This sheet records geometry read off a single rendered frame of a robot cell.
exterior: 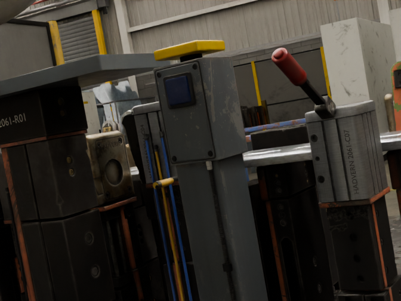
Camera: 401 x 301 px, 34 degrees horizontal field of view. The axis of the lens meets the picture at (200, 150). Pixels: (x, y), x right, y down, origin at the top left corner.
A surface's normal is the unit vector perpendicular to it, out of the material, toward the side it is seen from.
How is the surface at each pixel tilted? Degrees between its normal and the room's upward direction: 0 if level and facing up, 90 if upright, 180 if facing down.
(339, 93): 90
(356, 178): 90
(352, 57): 90
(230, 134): 90
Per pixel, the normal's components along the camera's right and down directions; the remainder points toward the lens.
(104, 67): 0.83, -0.12
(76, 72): -0.54, 0.14
